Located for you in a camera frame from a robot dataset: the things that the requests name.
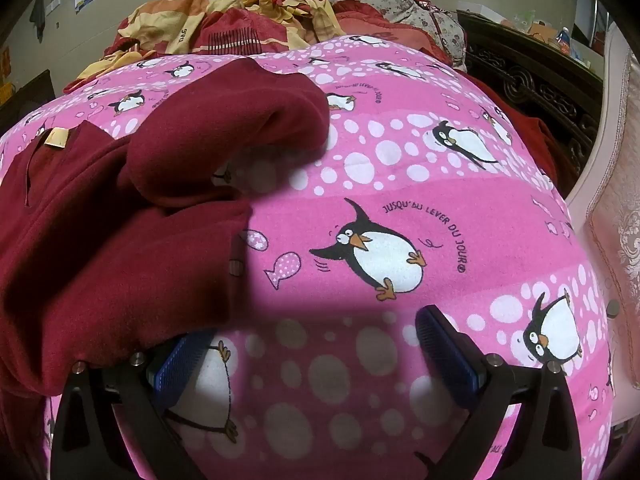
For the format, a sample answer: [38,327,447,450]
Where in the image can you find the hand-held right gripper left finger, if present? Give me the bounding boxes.
[50,332,211,480]

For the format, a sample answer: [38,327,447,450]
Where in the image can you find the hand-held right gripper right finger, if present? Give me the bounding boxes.
[415,305,586,480]

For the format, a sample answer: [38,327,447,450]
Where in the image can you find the maroon sweater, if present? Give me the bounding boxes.
[0,57,331,480]

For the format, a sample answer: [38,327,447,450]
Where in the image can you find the pink penguin printed blanket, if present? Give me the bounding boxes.
[0,35,618,480]

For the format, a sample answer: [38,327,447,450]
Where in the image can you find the pink upholstered chair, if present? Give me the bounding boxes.
[565,22,640,426]

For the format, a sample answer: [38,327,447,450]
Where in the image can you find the red cloth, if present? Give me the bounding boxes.
[500,105,571,196]

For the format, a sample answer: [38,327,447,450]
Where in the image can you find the dark carved wooden headboard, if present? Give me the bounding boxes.
[457,10,606,196]

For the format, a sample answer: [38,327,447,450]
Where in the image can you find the dark wooden cabinet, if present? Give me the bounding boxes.
[0,70,56,117]

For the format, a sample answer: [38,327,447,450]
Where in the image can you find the pile of small packets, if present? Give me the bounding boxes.
[500,7,591,61]

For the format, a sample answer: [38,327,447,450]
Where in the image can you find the red and yellow quilt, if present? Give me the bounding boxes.
[62,0,451,93]

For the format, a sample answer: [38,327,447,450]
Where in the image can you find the dark cloth on wall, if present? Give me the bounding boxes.
[29,0,46,43]

